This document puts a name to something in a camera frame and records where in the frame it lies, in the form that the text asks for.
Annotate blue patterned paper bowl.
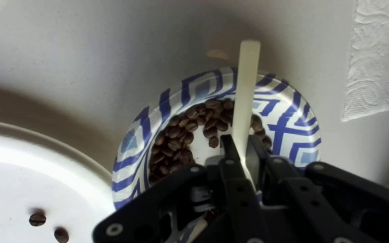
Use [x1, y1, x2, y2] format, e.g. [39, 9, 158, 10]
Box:
[112, 67, 321, 209]

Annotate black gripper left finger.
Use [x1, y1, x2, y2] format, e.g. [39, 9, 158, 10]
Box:
[90, 133, 294, 243]

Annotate white paper plate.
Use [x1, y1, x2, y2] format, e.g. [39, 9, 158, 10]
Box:
[0, 122, 113, 243]

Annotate coffee beans in bowl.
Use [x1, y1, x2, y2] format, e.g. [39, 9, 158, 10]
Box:
[147, 98, 273, 183]

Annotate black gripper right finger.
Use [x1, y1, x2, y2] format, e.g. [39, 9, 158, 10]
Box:
[247, 136, 389, 243]

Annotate white napkin near cup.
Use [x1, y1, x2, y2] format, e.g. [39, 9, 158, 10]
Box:
[342, 0, 389, 121]

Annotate white plastic spoon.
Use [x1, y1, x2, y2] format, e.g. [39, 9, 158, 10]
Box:
[232, 40, 261, 183]

